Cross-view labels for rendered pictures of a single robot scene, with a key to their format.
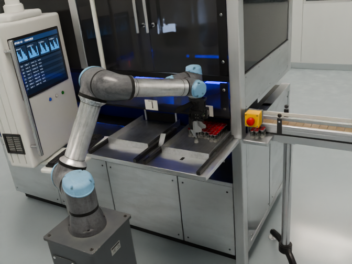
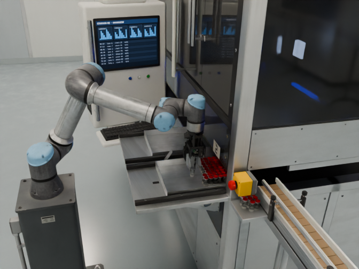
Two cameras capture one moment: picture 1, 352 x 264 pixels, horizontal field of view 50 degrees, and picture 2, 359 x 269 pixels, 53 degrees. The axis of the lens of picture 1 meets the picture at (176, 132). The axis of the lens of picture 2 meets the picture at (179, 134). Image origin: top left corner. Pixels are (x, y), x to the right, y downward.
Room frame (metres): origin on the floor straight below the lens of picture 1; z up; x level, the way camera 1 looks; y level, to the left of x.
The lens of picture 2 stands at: (0.67, -1.03, 1.82)
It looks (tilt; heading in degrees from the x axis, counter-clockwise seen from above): 27 degrees down; 43
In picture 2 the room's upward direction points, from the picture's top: 1 degrees clockwise
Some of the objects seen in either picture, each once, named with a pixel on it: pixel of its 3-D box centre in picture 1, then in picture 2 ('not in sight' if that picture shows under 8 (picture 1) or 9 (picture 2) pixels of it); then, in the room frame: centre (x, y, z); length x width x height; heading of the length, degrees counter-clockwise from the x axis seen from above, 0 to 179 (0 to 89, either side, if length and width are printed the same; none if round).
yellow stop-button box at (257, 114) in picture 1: (253, 118); (243, 183); (1.72, -0.39, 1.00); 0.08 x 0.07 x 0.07; 148
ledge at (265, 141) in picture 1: (259, 137); (251, 208); (1.75, -0.43, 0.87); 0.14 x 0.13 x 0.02; 148
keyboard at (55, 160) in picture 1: (76, 149); (134, 128); (1.95, 0.58, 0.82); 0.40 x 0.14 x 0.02; 159
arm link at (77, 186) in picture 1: (79, 190); (42, 159); (1.27, 0.40, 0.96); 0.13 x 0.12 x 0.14; 32
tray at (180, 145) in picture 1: (199, 138); (196, 174); (1.76, -0.12, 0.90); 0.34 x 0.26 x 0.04; 148
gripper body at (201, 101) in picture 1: (198, 108); (195, 142); (1.73, -0.12, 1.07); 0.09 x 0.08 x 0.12; 58
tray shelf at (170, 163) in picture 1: (165, 144); (173, 161); (1.78, 0.06, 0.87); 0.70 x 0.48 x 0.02; 58
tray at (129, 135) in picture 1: (145, 130); (178, 140); (1.93, 0.17, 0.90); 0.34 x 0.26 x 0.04; 148
